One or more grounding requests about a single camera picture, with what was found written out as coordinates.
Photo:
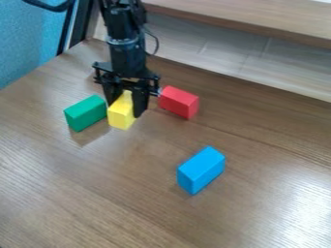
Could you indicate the green rectangular block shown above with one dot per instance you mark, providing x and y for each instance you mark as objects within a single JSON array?
[{"x": 85, "y": 112}]

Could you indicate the yellow rectangular block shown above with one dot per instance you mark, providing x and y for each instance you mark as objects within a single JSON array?
[{"x": 121, "y": 113}]

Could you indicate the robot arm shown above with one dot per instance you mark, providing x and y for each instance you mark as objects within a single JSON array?
[{"x": 121, "y": 19}]

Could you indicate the blue rectangular block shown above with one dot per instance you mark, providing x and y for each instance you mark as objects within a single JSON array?
[{"x": 201, "y": 170}]

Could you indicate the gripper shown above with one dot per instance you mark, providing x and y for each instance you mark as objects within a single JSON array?
[{"x": 127, "y": 61}]

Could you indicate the red rectangular block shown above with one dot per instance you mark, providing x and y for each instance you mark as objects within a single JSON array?
[{"x": 179, "y": 101}]

